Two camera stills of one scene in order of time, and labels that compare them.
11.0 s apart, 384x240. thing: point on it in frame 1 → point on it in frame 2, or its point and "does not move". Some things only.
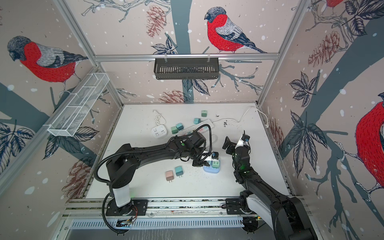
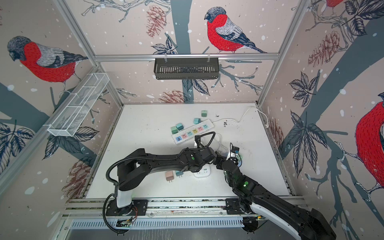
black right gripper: x=228 y=143 → x=224 y=161
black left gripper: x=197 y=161 → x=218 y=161
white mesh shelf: x=71 y=116 does not move
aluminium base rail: x=111 y=213 does not move
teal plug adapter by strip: x=196 y=121 does not move
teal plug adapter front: x=179 y=171 does not move
